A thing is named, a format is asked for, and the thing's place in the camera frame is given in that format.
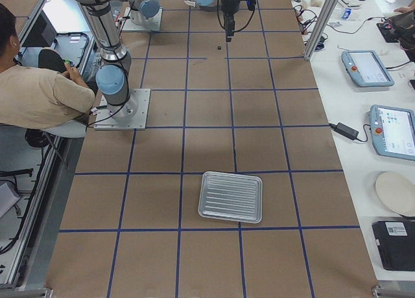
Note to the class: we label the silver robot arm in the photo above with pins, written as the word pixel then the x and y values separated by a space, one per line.
pixel 143 10
pixel 123 104

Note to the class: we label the white round stool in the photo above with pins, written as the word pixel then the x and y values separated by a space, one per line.
pixel 71 129

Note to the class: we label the lower blue teach pendant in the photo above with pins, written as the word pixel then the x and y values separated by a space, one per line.
pixel 392 131

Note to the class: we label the person in beige shirt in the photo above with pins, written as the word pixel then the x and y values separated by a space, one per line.
pixel 39 97

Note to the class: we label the upper blue teach pendant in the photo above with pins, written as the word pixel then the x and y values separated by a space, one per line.
pixel 366 69

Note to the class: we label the black power adapter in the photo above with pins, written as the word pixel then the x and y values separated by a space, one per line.
pixel 344 130

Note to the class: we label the ribbed silver metal tray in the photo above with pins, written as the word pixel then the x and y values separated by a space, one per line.
pixel 231 197

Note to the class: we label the black box with label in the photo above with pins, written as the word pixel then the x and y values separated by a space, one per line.
pixel 395 243

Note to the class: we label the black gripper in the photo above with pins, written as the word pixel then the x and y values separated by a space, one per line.
pixel 229 8

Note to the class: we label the beige round plate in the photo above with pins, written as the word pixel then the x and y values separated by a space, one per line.
pixel 396 192

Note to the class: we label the aluminium frame post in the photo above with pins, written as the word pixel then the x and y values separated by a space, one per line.
pixel 325 13

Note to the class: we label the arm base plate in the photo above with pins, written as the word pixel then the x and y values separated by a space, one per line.
pixel 152 25
pixel 132 116

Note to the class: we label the blue teach pendant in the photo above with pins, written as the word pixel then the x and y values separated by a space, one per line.
pixel 366 69
pixel 392 131

